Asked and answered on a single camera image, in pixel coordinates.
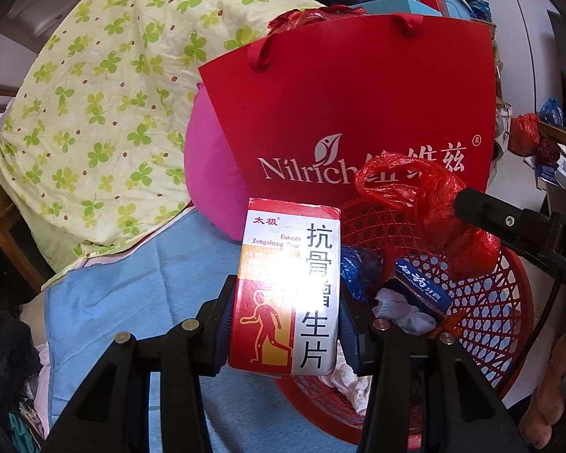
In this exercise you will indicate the teal cloth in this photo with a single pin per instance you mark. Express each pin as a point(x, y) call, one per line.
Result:
point(26, 429)

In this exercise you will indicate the red plastic mesh basket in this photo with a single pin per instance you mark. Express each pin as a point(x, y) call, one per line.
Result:
point(471, 360)

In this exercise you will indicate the magenta pillow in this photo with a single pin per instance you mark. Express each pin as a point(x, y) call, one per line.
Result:
point(213, 179)

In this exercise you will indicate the orange red medicine box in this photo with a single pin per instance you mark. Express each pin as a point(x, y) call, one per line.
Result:
point(285, 315)

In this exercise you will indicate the brown wooden headboard cabinet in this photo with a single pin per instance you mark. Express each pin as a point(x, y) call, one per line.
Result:
point(20, 260)

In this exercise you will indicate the person's hand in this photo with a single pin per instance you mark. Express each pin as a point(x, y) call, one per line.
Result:
point(548, 401)

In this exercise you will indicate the light blue towel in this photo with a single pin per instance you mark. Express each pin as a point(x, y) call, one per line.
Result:
point(162, 283)

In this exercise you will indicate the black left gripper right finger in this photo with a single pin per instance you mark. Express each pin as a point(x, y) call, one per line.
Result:
point(379, 349)

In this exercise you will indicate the red Nilrich paper bag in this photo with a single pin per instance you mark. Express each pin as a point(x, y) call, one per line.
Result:
point(303, 110)

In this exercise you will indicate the blue plastic bag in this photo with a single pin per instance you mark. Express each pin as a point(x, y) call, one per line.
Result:
point(361, 271)

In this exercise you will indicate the clover print yellow quilt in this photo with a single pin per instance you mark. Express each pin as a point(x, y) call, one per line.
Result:
point(91, 152)

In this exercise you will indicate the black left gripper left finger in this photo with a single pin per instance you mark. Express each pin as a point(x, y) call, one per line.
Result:
point(197, 347)

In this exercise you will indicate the white crumpled plastic bag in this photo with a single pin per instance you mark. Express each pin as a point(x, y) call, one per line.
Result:
point(354, 388)

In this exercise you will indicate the red plastic bag ball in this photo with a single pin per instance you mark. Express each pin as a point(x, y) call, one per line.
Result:
point(425, 193)

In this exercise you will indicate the black crumpled clothing pile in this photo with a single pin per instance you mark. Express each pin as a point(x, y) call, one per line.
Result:
point(19, 361)

